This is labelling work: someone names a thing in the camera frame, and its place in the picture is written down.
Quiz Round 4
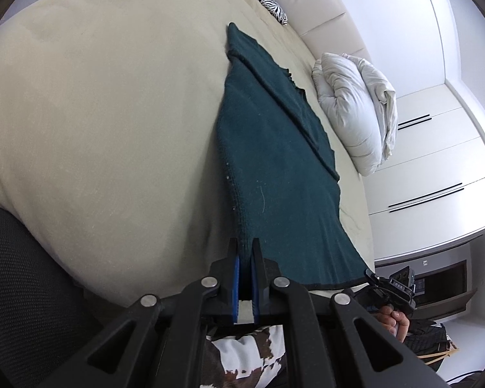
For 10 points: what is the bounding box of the dark green knit sweater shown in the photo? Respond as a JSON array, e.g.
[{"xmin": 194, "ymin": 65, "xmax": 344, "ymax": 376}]
[{"xmin": 215, "ymin": 23, "xmax": 367, "ymax": 290}]

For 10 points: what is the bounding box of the cow print clothing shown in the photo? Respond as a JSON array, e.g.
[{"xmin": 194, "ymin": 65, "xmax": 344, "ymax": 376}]
[{"xmin": 199, "ymin": 325, "xmax": 287, "ymax": 387}]

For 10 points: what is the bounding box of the person's right hand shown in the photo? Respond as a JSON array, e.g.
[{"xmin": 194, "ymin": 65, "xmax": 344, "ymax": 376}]
[{"xmin": 375, "ymin": 305, "xmax": 410, "ymax": 342}]

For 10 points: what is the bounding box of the black backpack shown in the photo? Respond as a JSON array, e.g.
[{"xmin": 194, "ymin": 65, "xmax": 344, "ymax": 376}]
[{"xmin": 404, "ymin": 320, "xmax": 452, "ymax": 372}]

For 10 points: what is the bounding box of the black mesh chair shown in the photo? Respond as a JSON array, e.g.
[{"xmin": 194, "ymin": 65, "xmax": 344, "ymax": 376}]
[{"xmin": 0, "ymin": 204, "xmax": 147, "ymax": 388}]

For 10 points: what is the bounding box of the white wardrobe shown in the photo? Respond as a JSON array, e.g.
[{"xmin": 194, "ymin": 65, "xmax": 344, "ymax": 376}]
[{"xmin": 365, "ymin": 0, "xmax": 485, "ymax": 266}]

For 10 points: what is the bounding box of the white folded duvet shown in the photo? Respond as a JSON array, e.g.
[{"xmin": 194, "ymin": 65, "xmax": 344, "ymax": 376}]
[{"xmin": 312, "ymin": 53, "xmax": 399, "ymax": 176}]

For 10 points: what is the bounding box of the beige bed sheet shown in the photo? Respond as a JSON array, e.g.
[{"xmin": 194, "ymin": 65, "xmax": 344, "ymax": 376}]
[{"xmin": 0, "ymin": 0, "xmax": 377, "ymax": 307}]

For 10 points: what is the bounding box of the cream padded headboard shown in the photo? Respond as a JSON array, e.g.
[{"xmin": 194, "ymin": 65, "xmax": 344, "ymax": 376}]
[{"xmin": 275, "ymin": 0, "xmax": 372, "ymax": 60}]

